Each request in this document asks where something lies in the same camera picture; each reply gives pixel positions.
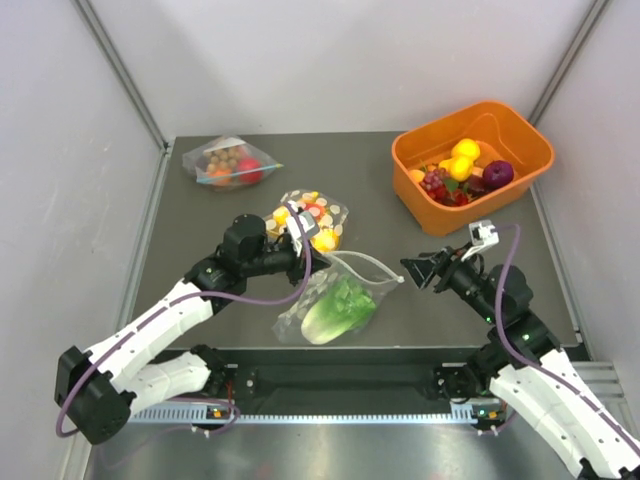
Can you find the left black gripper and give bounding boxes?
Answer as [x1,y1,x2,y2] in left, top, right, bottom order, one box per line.
[243,240,331,287]

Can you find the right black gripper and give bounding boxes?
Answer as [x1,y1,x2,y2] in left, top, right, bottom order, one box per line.
[400,240,501,324]

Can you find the polka dot bag with vegetables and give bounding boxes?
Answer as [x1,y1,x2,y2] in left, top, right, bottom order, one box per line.
[273,251,404,346]

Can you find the fake red onion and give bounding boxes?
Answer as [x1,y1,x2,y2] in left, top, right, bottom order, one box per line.
[482,160,515,190]

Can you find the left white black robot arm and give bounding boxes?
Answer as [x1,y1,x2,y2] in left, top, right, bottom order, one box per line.
[54,207,329,445]

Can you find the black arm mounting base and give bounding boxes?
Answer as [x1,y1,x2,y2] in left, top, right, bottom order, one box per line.
[199,348,489,414]

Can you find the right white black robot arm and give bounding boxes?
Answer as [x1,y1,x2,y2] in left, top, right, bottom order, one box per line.
[401,247,639,479]

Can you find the polka dot bag with fruit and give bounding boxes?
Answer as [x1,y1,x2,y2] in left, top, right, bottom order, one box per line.
[264,189,349,253]

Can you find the fake green lettuce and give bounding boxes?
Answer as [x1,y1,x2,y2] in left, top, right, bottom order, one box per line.
[301,276,376,345]

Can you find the fake red strawberries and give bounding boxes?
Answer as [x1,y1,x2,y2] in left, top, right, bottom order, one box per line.
[428,184,471,207]

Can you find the fake purple grapes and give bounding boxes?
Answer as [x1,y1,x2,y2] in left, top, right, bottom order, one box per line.
[419,168,449,195]

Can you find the small orange fake fruit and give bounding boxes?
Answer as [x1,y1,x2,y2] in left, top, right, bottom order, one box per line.
[408,169,426,184]

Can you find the fake meat slice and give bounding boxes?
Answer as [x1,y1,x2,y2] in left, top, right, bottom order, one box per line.
[464,167,493,198]

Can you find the yellow fake lemon lower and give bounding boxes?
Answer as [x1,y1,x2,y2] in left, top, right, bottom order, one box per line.
[447,156,474,182]

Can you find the yellow fake lemon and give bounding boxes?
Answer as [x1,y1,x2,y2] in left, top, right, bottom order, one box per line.
[451,138,481,162]
[447,156,474,182]

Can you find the clear bag with nuts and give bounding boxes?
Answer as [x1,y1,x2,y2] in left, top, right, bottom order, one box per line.
[182,136,283,190]

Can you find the yellow fake lemon upper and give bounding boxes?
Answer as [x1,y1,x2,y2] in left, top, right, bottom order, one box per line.
[451,138,481,162]

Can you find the orange plastic bin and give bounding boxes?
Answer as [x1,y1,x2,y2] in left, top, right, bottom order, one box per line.
[391,101,555,236]

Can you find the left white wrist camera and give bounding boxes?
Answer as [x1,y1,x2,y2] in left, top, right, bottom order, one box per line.
[283,200,320,257]

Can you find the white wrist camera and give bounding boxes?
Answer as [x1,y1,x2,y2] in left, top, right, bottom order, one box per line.
[461,220,499,261]
[283,200,320,257]

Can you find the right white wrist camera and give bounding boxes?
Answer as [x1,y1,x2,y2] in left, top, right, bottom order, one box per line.
[461,220,499,261]

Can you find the grey slotted cable duct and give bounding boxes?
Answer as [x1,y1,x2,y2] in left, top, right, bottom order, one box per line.
[129,402,508,425]

